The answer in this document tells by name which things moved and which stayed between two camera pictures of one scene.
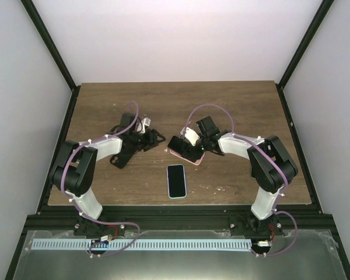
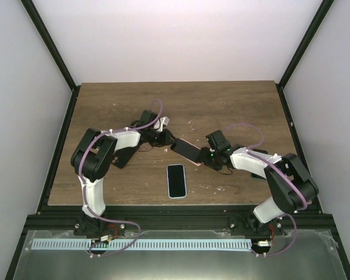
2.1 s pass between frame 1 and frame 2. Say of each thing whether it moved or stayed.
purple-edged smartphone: stayed
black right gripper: moved
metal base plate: stayed
